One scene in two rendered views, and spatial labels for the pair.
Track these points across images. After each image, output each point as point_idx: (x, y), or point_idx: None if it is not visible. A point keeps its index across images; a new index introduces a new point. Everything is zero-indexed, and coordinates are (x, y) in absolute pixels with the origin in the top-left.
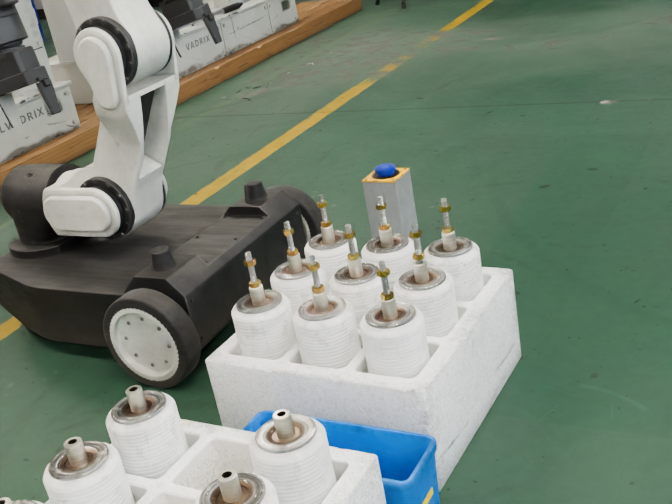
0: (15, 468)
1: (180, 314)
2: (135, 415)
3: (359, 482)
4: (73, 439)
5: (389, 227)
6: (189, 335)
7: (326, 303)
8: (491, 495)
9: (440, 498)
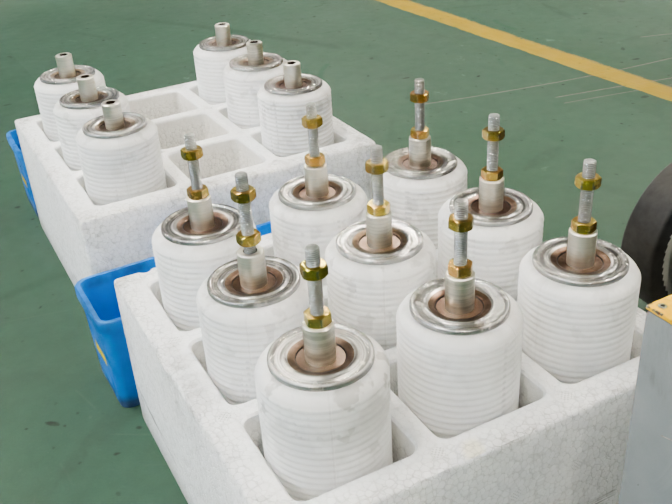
0: (575, 194)
1: (656, 211)
2: (280, 81)
3: (68, 206)
4: (257, 42)
5: (452, 274)
6: (635, 242)
7: (305, 184)
8: (79, 452)
9: (135, 414)
